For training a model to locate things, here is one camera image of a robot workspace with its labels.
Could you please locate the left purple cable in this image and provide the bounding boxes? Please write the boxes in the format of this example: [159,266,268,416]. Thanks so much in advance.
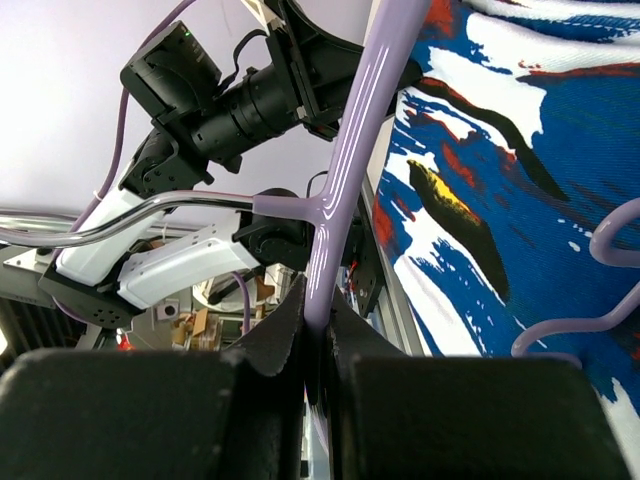
[49,0,251,336]

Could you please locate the lilac plastic hanger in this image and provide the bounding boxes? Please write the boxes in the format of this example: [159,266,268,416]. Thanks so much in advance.
[0,0,640,461]

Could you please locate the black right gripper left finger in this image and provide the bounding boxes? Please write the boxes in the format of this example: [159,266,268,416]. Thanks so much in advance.
[1,279,306,479]

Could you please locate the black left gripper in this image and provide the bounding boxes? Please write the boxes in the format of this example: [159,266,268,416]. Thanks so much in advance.
[120,1,363,175]

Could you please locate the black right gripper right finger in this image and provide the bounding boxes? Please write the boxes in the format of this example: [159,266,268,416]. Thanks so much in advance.
[325,296,631,479]

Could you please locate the blue patterned trousers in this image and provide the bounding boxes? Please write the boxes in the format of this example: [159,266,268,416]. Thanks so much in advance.
[372,0,640,431]

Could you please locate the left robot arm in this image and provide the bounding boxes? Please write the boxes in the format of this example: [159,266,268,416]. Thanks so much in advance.
[40,1,362,329]

